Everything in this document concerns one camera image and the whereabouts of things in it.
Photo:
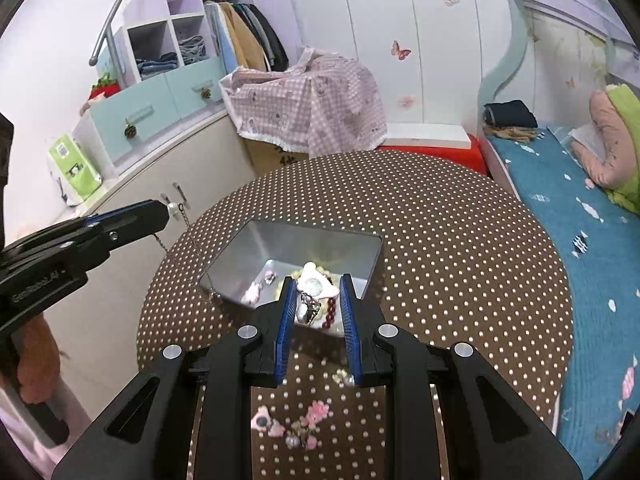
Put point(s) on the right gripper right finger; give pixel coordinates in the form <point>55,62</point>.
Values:
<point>348,305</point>

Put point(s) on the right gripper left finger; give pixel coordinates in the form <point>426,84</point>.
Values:
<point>282,344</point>

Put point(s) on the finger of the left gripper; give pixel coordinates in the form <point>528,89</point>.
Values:
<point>110,220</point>
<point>146,218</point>

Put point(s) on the small charm cluster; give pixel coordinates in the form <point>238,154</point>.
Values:
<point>307,309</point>

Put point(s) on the pink bow hair clip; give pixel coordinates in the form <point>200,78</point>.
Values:
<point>252,295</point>

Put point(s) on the pink kitty charm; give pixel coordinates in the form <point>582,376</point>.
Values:
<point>307,428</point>

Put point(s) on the pearl earring with gold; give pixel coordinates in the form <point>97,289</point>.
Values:
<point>343,379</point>

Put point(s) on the white cat charm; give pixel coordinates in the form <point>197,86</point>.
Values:
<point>265,424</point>

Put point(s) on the person's left hand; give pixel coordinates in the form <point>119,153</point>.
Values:
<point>39,367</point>

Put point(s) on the green package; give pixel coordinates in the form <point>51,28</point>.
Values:
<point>72,172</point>

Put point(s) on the dark metal storage box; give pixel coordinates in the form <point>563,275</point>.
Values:
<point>262,245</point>

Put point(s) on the teal drawer unit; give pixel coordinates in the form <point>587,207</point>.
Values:
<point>131,117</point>

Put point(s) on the cardboard box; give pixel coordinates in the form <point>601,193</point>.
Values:
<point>266,157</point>

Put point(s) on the white cubby shelf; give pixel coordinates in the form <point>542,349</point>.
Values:
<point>144,38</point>

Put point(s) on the hanging clothes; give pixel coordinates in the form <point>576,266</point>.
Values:
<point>244,38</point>

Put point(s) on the pink checkered cloth cover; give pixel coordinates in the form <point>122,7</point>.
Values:
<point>324,104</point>

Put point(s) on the teal bed sheet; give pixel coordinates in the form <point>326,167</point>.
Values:
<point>598,243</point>

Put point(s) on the folded dark clothes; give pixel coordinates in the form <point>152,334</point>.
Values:
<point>509,114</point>

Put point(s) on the pink and green pillow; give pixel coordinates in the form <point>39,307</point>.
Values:
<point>610,156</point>

